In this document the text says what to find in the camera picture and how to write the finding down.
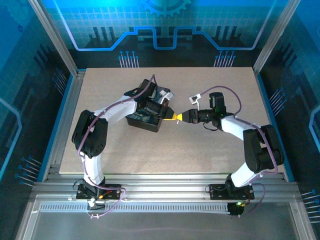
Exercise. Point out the black starry painting box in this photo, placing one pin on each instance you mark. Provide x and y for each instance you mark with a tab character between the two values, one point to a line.
143	122

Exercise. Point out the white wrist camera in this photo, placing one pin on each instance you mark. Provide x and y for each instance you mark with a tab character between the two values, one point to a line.
166	95
195	98

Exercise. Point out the black controller box green light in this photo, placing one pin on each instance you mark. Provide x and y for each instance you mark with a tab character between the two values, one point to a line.
236	209

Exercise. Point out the aluminium side rail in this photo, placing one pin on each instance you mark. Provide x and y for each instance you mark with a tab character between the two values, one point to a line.
71	95

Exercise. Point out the aluminium frame rail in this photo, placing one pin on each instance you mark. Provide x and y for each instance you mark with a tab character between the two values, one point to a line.
162	185

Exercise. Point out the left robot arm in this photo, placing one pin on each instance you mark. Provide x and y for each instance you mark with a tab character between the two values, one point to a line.
91	135

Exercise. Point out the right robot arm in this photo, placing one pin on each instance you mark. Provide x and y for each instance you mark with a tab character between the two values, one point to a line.
262	150

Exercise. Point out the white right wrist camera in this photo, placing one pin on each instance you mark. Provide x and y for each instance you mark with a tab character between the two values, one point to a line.
195	98

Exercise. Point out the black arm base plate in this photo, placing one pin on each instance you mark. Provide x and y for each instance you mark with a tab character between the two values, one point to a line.
82	195
217	192

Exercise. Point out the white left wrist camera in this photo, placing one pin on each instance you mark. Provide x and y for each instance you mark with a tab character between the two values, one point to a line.
166	95

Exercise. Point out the aluminium frame post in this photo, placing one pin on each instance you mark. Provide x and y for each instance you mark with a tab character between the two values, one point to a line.
276	37
55	37

